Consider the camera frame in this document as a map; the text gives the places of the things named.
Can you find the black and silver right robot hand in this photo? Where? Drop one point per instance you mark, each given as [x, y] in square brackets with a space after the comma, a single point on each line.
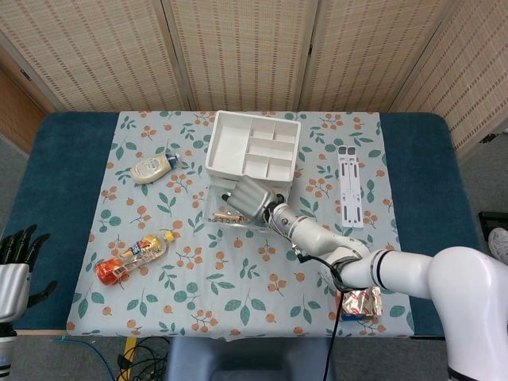
[252, 198]

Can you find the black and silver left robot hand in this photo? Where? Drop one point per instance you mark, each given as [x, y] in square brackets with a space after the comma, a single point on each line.
[12, 285]

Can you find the long striped snack bar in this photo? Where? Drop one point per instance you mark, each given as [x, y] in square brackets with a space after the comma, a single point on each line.
[226, 217]

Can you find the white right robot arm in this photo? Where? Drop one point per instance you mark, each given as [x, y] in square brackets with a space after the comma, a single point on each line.
[397, 274]

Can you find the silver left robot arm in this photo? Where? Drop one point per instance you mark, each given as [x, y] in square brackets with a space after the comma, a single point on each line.
[6, 349]

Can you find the white drawer organizer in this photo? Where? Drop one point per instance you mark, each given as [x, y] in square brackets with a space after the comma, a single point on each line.
[230, 145]

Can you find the floral patterned tablecloth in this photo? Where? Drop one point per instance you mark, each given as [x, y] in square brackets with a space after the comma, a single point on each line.
[198, 278]

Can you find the white folding laptop stand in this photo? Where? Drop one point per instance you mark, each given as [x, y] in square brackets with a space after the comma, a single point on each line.
[351, 186]

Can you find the mayonnaise squeeze bottle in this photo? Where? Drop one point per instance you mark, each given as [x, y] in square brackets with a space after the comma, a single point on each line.
[148, 168]

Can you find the orange drink plastic bottle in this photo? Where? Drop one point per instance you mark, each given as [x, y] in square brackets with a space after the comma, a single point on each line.
[135, 254]

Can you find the woven bamboo folding screen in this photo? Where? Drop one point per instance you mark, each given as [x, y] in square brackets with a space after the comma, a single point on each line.
[246, 51]

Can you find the silver foil snack packet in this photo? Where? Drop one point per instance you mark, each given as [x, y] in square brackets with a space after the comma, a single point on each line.
[361, 303]

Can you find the blue padded chair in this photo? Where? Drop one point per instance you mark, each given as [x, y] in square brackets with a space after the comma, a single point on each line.
[246, 361]

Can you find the wooden door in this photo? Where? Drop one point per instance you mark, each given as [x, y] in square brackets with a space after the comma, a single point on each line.
[16, 111]

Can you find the white sneaker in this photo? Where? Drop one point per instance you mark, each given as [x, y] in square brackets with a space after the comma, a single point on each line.
[499, 248]

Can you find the black box frame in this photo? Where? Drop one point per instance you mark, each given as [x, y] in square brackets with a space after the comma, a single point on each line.
[486, 217]

